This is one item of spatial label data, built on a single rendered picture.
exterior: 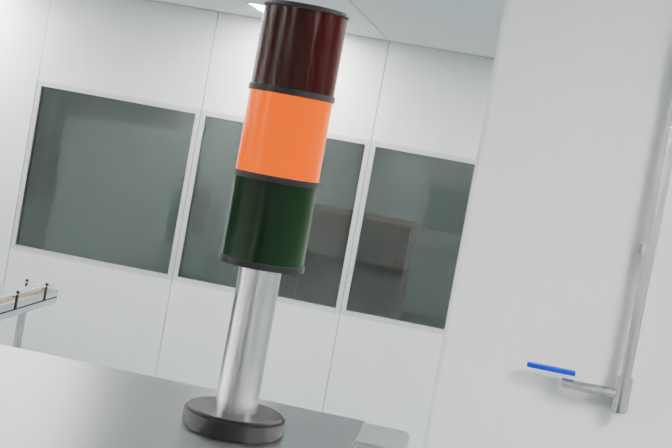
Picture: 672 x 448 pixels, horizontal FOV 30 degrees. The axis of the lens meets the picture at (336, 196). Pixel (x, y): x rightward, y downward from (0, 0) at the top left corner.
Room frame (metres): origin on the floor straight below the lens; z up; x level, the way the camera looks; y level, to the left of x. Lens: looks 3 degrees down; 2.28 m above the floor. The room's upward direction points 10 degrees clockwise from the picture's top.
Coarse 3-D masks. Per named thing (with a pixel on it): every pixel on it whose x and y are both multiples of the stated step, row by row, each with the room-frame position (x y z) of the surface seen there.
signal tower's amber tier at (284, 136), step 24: (264, 96) 0.71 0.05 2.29; (288, 96) 0.70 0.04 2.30; (264, 120) 0.71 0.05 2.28; (288, 120) 0.70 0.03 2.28; (312, 120) 0.71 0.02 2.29; (240, 144) 0.72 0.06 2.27; (264, 144) 0.71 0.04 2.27; (288, 144) 0.70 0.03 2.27; (312, 144) 0.71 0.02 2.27; (240, 168) 0.71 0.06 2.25; (264, 168) 0.70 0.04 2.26; (288, 168) 0.70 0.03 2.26; (312, 168) 0.71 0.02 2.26
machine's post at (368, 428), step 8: (368, 424) 0.81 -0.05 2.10; (360, 432) 0.78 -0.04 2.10; (368, 432) 0.78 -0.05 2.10; (376, 432) 0.79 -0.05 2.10; (384, 432) 0.79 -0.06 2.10; (392, 432) 0.80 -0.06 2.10; (400, 432) 0.80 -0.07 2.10; (360, 440) 0.76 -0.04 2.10; (368, 440) 0.76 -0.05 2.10; (376, 440) 0.77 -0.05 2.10; (384, 440) 0.77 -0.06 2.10; (392, 440) 0.77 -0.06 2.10; (400, 440) 0.78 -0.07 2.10; (408, 440) 0.80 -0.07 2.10
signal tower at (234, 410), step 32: (320, 96) 0.71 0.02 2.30; (224, 256) 0.71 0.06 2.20; (256, 288) 0.72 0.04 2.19; (256, 320) 0.72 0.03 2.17; (224, 352) 0.72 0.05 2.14; (256, 352) 0.72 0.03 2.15; (224, 384) 0.72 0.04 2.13; (256, 384) 0.72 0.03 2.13; (192, 416) 0.71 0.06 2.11; (224, 416) 0.71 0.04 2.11; (256, 416) 0.72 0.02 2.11
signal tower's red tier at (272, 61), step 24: (264, 24) 0.72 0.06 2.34; (288, 24) 0.70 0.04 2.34; (312, 24) 0.70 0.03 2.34; (336, 24) 0.71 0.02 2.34; (264, 48) 0.71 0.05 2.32; (288, 48) 0.70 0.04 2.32; (312, 48) 0.70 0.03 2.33; (336, 48) 0.72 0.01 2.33; (264, 72) 0.71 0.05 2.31; (288, 72) 0.70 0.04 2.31; (312, 72) 0.71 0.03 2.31; (336, 72) 0.72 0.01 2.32
